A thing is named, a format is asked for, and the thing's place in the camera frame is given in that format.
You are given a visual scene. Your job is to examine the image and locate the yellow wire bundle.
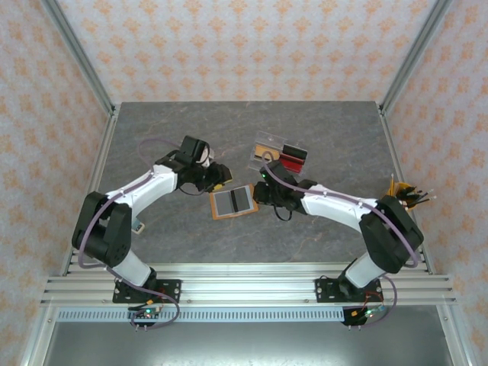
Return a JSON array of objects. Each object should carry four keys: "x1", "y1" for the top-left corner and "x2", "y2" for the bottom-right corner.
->
[{"x1": 384, "y1": 173, "x2": 419, "y2": 209}]

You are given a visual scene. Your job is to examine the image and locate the black card holder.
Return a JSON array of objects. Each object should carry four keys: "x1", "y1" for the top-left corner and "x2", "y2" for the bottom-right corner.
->
[{"x1": 284, "y1": 143, "x2": 308, "y2": 158}]

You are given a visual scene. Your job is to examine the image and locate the clear acrylic organizer box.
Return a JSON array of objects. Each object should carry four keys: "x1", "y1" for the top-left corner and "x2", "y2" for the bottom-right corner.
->
[{"x1": 247, "y1": 130, "x2": 309, "y2": 178}]

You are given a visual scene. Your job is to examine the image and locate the aluminium corner post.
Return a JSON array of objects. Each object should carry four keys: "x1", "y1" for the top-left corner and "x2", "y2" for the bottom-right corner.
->
[
  {"x1": 40, "y1": 0, "x2": 117, "y2": 115},
  {"x1": 380, "y1": 0, "x2": 454, "y2": 115}
]

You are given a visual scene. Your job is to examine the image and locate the red card holder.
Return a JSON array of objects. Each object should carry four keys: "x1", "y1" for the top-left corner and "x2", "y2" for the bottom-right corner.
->
[{"x1": 280, "y1": 153, "x2": 307, "y2": 172}]

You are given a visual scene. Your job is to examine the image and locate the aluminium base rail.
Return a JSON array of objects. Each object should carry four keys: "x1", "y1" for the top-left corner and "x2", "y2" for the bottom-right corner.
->
[{"x1": 40, "y1": 262, "x2": 458, "y2": 308}]

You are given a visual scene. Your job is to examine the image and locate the grey slotted cable duct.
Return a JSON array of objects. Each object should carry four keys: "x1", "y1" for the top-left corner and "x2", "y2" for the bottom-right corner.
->
[{"x1": 56, "y1": 309, "x2": 346, "y2": 323}]

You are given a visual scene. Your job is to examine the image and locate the aluminium lower frame bar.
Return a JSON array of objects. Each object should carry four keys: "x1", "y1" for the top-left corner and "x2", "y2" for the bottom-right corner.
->
[
  {"x1": 436, "y1": 304, "x2": 480, "y2": 366},
  {"x1": 18, "y1": 304, "x2": 58, "y2": 366}
]

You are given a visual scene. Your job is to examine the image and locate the small controller circuit board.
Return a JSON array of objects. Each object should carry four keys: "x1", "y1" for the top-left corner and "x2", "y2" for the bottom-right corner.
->
[
  {"x1": 127, "y1": 307, "x2": 161, "y2": 322},
  {"x1": 352, "y1": 304, "x2": 386, "y2": 321}
]

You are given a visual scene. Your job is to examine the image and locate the grey metal panel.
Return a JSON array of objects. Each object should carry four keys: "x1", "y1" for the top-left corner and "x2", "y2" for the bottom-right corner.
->
[{"x1": 41, "y1": 321, "x2": 461, "y2": 366}]

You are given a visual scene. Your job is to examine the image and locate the red black power lead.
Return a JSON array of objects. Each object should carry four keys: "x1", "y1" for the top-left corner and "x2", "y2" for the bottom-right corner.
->
[
  {"x1": 128, "y1": 293, "x2": 165, "y2": 310},
  {"x1": 352, "y1": 291, "x2": 384, "y2": 317}
]

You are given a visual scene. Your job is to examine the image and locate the aluminium side rail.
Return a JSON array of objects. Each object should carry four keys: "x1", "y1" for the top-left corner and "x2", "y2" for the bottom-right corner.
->
[
  {"x1": 377, "y1": 101, "x2": 435, "y2": 276},
  {"x1": 60, "y1": 103, "x2": 121, "y2": 276}
]

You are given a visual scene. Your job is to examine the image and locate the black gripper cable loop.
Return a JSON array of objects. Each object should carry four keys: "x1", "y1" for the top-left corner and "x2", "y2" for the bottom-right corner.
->
[
  {"x1": 271, "y1": 204, "x2": 294, "y2": 223},
  {"x1": 177, "y1": 181, "x2": 210, "y2": 197}
]

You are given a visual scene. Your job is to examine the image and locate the orange leather card holder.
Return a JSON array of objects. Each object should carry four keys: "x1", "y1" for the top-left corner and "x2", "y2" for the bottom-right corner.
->
[{"x1": 208, "y1": 183, "x2": 260, "y2": 221}]

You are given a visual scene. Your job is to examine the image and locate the grey striped credit card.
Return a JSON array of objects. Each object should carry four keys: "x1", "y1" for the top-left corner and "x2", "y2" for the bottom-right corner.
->
[
  {"x1": 213, "y1": 190, "x2": 233, "y2": 218},
  {"x1": 231, "y1": 185, "x2": 254, "y2": 214}
]

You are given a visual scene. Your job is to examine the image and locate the tan card holder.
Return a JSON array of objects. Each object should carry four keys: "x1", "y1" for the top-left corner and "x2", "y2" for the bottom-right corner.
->
[{"x1": 254, "y1": 144, "x2": 283, "y2": 163}]

